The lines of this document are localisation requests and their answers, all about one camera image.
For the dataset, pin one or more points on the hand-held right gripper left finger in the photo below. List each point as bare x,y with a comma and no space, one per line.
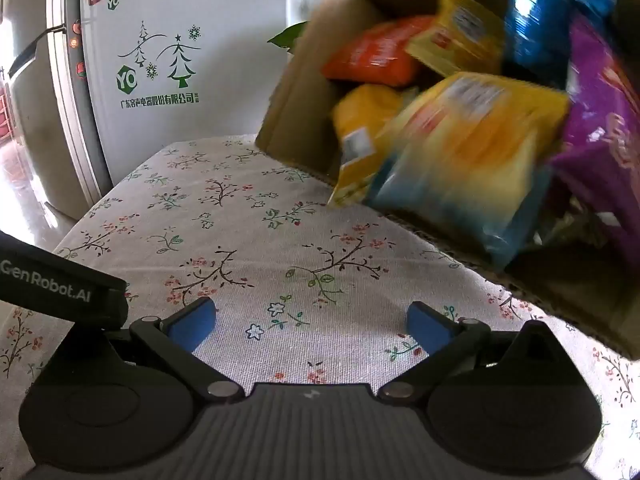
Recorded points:
192,322

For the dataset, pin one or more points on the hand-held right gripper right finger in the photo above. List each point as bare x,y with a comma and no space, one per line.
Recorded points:
427,325

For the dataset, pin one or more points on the silver snack packet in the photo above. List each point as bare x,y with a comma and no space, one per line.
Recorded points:
570,227

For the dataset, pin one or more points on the large yellow snack packet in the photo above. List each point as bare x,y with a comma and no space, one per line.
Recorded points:
475,150

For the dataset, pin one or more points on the small orange-yellow snack packet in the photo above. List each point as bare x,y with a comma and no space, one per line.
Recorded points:
357,125

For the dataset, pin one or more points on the cardboard box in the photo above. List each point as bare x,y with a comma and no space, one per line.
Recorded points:
300,95

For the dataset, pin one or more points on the purple snack packet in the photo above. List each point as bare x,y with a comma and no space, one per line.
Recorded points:
605,140

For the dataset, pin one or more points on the orange snack packet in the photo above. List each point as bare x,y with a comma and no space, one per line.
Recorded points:
375,52

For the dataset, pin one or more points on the small yellow snack packet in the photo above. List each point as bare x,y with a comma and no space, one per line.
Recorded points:
460,35

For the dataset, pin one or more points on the dark blue snack packet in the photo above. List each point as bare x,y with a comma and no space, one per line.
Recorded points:
545,25

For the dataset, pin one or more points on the floral tablecloth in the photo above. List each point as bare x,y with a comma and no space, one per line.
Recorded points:
250,240

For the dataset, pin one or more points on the white refrigerator with tree print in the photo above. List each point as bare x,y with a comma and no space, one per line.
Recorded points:
210,60

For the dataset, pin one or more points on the pothos plant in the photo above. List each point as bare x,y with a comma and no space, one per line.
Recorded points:
287,37

